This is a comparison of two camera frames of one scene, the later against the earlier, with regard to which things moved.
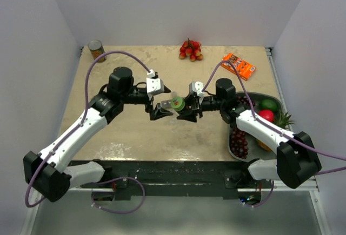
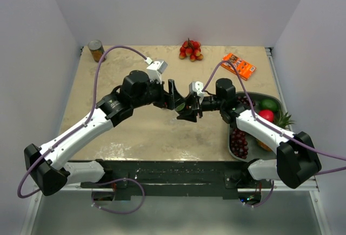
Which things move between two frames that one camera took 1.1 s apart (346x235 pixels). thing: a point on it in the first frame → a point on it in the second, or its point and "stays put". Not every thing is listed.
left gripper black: x=158 y=112 → x=164 y=101
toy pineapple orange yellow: x=281 y=120 stays put
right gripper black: x=194 y=101 stays put
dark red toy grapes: x=239 y=145 stays put
